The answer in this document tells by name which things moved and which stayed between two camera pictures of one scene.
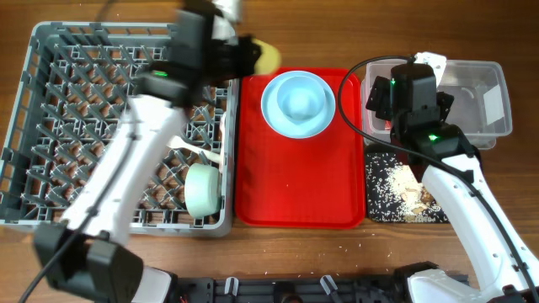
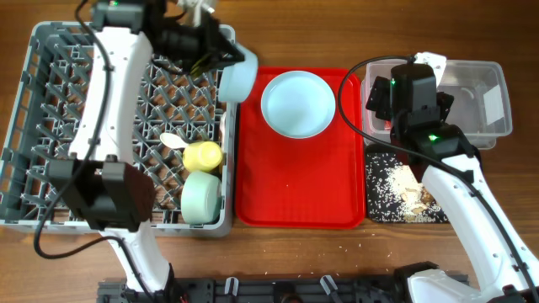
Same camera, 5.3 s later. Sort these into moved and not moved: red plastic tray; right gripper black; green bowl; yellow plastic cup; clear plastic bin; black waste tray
Moved: yellow plastic cup; green bowl
Not moved: red plastic tray; black waste tray; clear plastic bin; right gripper black
